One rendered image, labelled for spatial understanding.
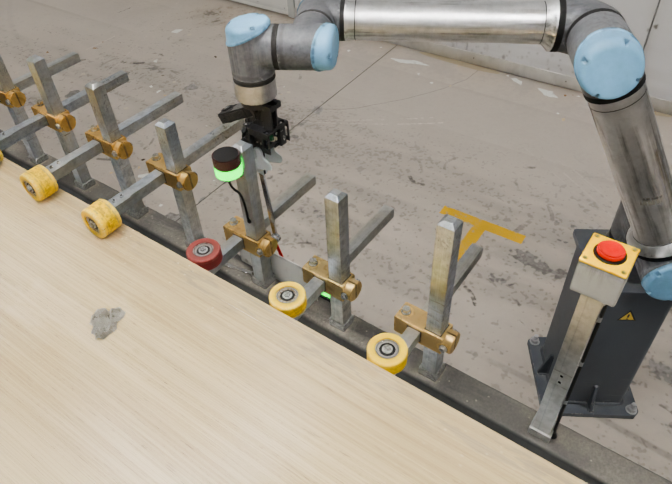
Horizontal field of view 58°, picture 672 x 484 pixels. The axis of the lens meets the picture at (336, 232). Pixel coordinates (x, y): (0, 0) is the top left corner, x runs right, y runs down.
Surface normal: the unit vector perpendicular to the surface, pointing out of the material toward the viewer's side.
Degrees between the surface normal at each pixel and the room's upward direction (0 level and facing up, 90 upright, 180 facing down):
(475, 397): 0
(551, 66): 90
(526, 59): 90
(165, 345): 0
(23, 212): 0
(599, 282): 90
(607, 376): 90
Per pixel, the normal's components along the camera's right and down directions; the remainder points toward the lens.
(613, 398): -0.07, 0.68
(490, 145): -0.04, -0.73
